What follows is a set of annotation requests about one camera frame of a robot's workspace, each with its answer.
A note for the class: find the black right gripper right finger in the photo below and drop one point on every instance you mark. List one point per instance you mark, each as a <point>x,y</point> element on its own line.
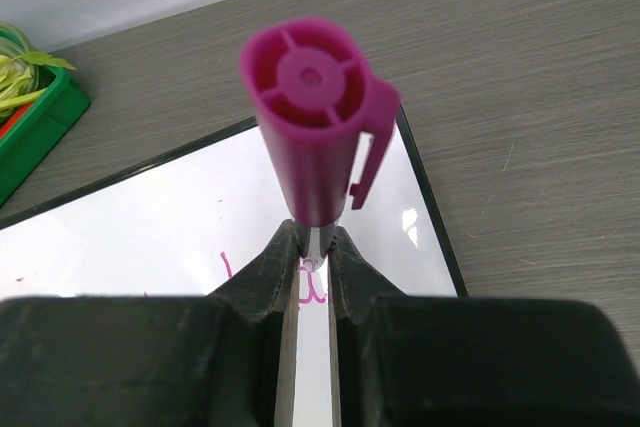
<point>402,360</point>

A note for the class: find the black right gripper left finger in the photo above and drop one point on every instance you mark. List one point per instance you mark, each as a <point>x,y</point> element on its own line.
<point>224,359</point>

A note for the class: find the white whiteboard with black frame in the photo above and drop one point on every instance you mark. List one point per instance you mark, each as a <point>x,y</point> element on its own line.
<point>185,223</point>

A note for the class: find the white marker with pink cap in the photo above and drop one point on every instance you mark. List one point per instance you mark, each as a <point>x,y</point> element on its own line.
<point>326,119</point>

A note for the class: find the green plastic tray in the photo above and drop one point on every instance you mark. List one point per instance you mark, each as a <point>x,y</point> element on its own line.
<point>51,116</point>

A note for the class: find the red chili pepper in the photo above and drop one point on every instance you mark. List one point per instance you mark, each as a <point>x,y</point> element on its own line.
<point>14,119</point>

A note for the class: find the white and green leek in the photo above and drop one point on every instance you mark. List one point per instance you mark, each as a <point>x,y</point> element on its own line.
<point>22,69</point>

